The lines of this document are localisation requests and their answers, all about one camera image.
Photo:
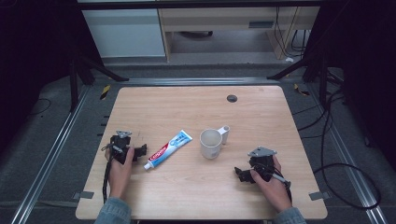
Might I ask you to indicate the person's left hand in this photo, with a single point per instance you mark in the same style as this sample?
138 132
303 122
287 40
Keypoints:
120 177

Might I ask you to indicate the black metal stand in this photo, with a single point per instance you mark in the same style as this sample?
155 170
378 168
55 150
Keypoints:
322 77
74 81

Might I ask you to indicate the person's right hand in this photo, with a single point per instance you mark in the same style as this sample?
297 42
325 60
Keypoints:
275 193

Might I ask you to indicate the yellow and black tape strip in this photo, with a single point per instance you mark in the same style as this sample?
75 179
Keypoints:
300 90
105 92

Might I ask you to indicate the white cabinet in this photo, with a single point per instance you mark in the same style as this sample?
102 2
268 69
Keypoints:
124 32

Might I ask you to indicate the dark round table grommet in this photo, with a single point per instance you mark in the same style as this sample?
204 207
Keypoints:
232 98

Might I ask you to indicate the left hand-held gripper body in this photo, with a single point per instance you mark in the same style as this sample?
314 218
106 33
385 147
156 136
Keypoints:
120 146

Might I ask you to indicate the blue and red toothpaste tube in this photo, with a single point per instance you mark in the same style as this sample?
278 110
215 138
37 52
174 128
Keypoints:
169 148

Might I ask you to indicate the aluminium floor rail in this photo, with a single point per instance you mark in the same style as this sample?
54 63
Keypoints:
46 161
348 155

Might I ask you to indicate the grey tape piece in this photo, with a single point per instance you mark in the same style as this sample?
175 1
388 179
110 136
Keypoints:
320 195
83 195

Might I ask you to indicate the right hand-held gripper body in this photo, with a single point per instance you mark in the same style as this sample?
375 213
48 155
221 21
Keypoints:
263 163

